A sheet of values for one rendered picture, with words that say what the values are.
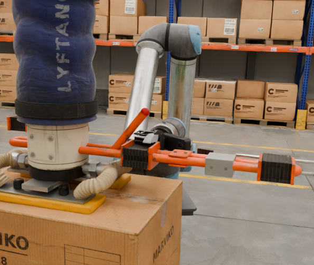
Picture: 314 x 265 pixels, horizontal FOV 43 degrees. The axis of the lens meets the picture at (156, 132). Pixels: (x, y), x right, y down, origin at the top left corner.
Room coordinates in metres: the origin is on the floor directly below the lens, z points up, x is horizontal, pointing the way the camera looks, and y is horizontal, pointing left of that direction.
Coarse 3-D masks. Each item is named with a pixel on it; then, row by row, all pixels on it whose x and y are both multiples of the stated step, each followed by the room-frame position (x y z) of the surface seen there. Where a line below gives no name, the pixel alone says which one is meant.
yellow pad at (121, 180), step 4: (24, 176) 1.18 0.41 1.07; (28, 176) 1.18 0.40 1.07; (120, 176) 1.16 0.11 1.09; (124, 176) 1.16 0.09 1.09; (128, 176) 1.17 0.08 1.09; (68, 180) 1.14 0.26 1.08; (72, 180) 1.14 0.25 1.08; (116, 180) 1.12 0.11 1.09; (120, 180) 1.12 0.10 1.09; (124, 180) 1.13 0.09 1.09; (128, 180) 1.16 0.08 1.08; (76, 184) 1.13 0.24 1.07; (112, 184) 1.10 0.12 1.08; (116, 184) 1.10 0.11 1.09; (120, 184) 1.10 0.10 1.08; (124, 184) 1.13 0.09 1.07; (108, 188) 1.10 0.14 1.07; (112, 188) 1.10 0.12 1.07; (116, 188) 1.09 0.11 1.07; (120, 188) 1.10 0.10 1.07
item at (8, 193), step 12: (0, 192) 1.00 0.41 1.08; (12, 192) 0.99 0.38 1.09; (24, 192) 0.99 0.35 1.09; (36, 192) 0.99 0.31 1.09; (48, 192) 1.00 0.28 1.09; (60, 192) 0.97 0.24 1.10; (72, 192) 1.00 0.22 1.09; (24, 204) 0.97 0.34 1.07; (36, 204) 0.95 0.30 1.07; (48, 204) 0.94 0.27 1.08; (60, 204) 0.93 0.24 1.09; (72, 204) 0.93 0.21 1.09; (84, 204) 0.93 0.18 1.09; (96, 204) 0.95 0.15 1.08
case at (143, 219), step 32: (128, 192) 1.07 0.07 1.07; (160, 192) 1.08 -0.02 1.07; (0, 224) 0.93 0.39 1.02; (32, 224) 0.90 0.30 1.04; (64, 224) 0.88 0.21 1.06; (96, 224) 0.86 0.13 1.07; (128, 224) 0.86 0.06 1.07; (160, 224) 0.98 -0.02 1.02; (0, 256) 0.93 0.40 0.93; (32, 256) 0.90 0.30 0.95; (64, 256) 0.88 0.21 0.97; (96, 256) 0.85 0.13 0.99; (128, 256) 0.83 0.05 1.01; (160, 256) 0.98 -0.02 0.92
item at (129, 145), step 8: (128, 144) 1.03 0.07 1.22; (136, 144) 1.06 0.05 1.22; (144, 144) 1.07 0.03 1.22; (152, 144) 1.06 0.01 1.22; (128, 152) 0.98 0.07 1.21; (136, 152) 0.98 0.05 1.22; (144, 152) 0.97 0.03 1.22; (152, 152) 0.99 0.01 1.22; (120, 160) 1.00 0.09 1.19; (128, 160) 0.99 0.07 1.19; (136, 160) 0.99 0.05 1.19; (144, 160) 0.98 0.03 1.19; (152, 160) 0.99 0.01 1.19; (144, 168) 0.97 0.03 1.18; (152, 168) 0.99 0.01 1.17
